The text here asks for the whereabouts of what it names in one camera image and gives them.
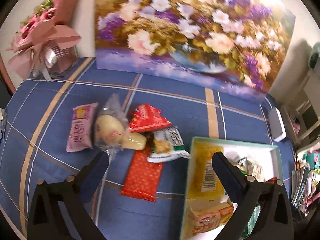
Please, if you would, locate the red white biscuit packet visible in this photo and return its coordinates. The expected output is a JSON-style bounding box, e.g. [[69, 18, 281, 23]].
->
[[265, 177, 277, 184]]

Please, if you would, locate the cream yellow roll snack packet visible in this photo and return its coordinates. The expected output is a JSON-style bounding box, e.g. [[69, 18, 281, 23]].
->
[[183, 200, 234, 239]]

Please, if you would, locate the yellow cake snack packet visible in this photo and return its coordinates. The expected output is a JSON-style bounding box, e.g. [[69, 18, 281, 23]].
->
[[187, 141, 225, 200]]

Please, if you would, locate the purple roll snack packet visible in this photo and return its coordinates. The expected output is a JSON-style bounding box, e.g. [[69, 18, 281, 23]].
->
[[66, 102, 98, 152]]

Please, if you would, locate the long red patterned packet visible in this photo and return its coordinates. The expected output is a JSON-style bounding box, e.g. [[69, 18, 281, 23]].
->
[[120, 146, 164, 203]]

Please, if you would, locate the clear bag white bun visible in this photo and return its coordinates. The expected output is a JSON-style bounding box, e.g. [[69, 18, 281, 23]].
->
[[94, 94, 128, 158]]

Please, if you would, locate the yellow jelly cup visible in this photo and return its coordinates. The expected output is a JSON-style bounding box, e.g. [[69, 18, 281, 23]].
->
[[121, 133, 147, 151]]

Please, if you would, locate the white green cracker packet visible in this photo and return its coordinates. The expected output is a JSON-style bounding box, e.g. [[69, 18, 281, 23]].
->
[[147, 126, 190, 163]]

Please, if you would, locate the red triangular snack packet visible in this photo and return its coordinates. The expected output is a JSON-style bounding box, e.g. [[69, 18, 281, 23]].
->
[[129, 104, 172, 133]]

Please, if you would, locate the dark green snack packet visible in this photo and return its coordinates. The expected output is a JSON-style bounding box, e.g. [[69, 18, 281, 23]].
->
[[241, 205, 261, 238]]

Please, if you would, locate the pale beige snack packet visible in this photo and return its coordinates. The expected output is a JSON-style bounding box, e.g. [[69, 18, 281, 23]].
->
[[232, 157, 265, 182]]

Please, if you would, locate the teal white shallow box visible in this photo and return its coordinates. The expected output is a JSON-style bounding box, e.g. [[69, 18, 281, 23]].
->
[[180, 137, 283, 239]]

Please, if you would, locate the white rectangular device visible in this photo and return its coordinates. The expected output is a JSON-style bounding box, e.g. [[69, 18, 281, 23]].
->
[[268, 107, 286, 142]]

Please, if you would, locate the blue plaid tablecloth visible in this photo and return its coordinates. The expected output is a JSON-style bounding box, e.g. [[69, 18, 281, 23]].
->
[[1, 58, 295, 239]]

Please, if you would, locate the white wooden shelf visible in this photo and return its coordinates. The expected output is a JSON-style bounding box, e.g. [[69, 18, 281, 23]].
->
[[281, 69, 319, 148]]

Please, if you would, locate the pink paper flower bouquet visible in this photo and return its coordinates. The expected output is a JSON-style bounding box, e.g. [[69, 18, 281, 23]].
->
[[8, 0, 81, 81]]

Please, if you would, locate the floral still life painting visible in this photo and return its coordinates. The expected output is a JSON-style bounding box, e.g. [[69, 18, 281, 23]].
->
[[95, 0, 296, 102]]

